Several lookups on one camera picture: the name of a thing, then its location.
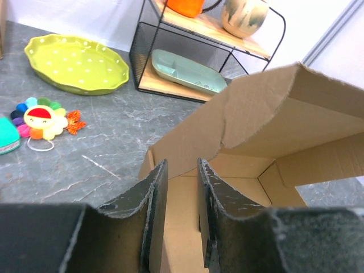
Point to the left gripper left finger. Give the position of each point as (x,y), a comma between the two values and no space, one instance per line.
(123,235)

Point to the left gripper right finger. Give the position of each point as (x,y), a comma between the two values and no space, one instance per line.
(240,235)

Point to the brown cardboard box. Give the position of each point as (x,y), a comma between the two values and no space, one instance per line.
(265,135)

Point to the orange sequin ornament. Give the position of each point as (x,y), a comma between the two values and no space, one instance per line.
(74,122)

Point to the rainbow flower plush toy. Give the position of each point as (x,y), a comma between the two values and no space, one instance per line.
(39,119)

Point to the teal rectangular dish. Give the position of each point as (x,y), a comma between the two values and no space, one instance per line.
(186,72)

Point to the green dotted plate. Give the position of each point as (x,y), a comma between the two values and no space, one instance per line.
(77,65)

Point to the beige ceramic mug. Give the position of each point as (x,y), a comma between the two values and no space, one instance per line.
(243,18)

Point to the orange mug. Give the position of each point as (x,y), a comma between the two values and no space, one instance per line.
(188,8)

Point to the black wire wooden shelf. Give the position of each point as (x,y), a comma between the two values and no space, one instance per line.
(201,40)

